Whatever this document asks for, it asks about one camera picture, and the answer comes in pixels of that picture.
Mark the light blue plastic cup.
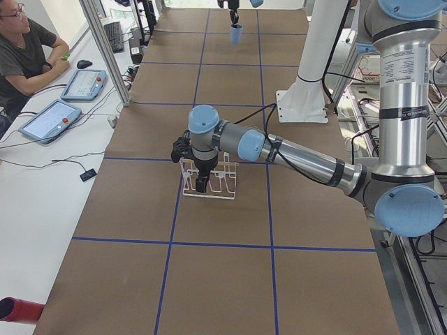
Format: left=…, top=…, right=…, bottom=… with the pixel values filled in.
left=230, top=24, right=243, bottom=45

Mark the small black puck device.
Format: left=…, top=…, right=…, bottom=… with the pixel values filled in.
left=80, top=168, right=97, bottom=182

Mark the near teach pendant tablet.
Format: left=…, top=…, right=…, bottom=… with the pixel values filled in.
left=18, top=99, right=82, bottom=144

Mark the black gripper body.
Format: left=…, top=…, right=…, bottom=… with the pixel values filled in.
left=227, top=0, right=240, bottom=10
left=193, top=157, right=216, bottom=179

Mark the seated person in dark shirt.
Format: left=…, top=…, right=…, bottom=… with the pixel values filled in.
left=1, top=1, right=70, bottom=135

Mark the white wire cup holder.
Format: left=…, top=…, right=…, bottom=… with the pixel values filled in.
left=180, top=152, right=239, bottom=200

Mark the black keyboard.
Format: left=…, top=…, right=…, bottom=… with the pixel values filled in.
left=103, top=22, right=124, bottom=53

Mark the aluminium frame post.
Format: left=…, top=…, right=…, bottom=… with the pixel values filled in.
left=79, top=0, right=131, bottom=107

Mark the teach pendant tablet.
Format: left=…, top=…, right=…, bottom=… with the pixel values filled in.
left=18, top=99, right=82, bottom=144
left=61, top=69, right=107, bottom=101

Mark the far teach pendant tablet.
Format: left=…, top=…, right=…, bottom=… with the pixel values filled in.
left=61, top=69, right=107, bottom=101

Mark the black computer mouse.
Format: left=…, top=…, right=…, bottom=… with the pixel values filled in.
left=77, top=59, right=92, bottom=69

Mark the red cylinder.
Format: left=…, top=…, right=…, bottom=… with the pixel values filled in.
left=1, top=297, right=45, bottom=325

